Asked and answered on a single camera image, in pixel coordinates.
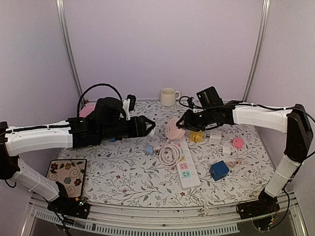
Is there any pink round power strip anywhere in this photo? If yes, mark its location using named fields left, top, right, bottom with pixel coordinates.
left=165, top=117, right=185, bottom=141

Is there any yellow cube socket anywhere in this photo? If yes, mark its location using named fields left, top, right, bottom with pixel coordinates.
left=189, top=131, right=203, bottom=143

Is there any light blue plug adapter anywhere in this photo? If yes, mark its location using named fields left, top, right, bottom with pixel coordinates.
left=144, top=145, right=155, bottom=156

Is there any white cartoon cube socket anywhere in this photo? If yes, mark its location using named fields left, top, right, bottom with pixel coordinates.
left=209, top=130, right=221, bottom=145

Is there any small pink plug adapter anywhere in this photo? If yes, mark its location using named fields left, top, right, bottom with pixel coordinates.
left=232, top=137, right=245, bottom=149

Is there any white power strip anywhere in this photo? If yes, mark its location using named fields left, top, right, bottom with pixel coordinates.
left=173, top=137, right=201, bottom=190

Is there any dark blue cube socket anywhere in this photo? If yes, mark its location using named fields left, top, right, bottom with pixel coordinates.
left=209, top=161, right=229, bottom=181

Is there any white square adapter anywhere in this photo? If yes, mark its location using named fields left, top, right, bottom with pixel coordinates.
left=147, top=128, right=155, bottom=137

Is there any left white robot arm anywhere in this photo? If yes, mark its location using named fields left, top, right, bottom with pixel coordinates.
left=0, top=116, right=156, bottom=202

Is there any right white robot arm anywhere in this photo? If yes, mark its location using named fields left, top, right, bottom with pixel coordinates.
left=176, top=101, right=314, bottom=199

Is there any pink round plate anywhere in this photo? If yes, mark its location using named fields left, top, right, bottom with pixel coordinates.
left=79, top=103, right=96, bottom=118

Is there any beige ceramic mug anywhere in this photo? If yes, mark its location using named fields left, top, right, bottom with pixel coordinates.
left=160, top=88, right=181, bottom=107

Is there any floral patterned tray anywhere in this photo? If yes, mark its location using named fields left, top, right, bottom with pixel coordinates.
left=46, top=159, right=87, bottom=198

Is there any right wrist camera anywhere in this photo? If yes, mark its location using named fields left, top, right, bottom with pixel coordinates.
left=196, top=86, right=224, bottom=108

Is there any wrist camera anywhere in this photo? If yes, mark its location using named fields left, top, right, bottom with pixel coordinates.
left=196, top=86, right=224, bottom=108
left=93, top=94, right=136, bottom=122

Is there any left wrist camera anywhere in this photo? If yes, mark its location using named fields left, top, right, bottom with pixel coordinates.
left=93, top=94, right=136, bottom=122

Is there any white power strip cable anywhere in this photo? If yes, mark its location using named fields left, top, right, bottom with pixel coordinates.
left=190, top=188, right=210, bottom=217

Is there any front aluminium rail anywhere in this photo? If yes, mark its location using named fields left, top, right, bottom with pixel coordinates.
left=24, top=189, right=303, bottom=234

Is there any left aluminium frame post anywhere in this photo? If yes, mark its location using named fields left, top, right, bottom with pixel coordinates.
left=56, top=0, right=83, bottom=97

